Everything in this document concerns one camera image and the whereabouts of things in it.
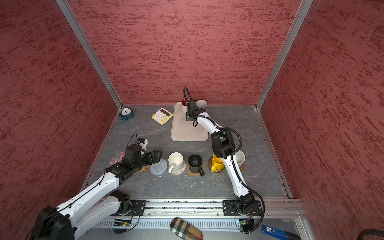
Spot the red inside mug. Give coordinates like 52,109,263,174
182,100,188,113

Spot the grey knitted coaster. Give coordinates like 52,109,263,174
150,159,168,176

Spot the woven rattan coaster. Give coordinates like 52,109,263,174
138,166,149,173

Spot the lilac mug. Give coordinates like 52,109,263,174
196,100,208,109

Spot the pink flower coaster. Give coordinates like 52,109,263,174
110,151,125,166

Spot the paw shaped cork coaster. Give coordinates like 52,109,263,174
186,163,206,177

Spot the black mug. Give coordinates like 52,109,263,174
188,155,205,177

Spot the dark brown glossy coaster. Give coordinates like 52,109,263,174
207,155,225,174

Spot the yellow mug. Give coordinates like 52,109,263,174
210,153,226,174

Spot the white speckled mug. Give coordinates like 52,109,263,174
235,151,246,168

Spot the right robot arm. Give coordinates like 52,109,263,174
186,107,255,215

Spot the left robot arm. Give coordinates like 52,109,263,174
27,151,163,240

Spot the beige serving tray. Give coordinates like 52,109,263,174
171,102,209,142

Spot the yellow calculator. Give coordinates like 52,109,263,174
152,108,173,125

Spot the teal kitchen timer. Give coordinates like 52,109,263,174
119,107,135,121

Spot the plaid glasses case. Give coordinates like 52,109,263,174
170,218,203,240

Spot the blue tool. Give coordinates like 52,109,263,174
262,225,301,240

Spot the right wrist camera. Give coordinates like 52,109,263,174
186,100,200,112

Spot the black corrugated cable hose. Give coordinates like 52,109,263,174
182,87,266,233

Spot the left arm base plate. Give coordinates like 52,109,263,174
117,200,147,216

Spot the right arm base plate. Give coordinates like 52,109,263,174
222,200,263,217

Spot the aluminium front rail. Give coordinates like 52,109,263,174
141,198,306,219

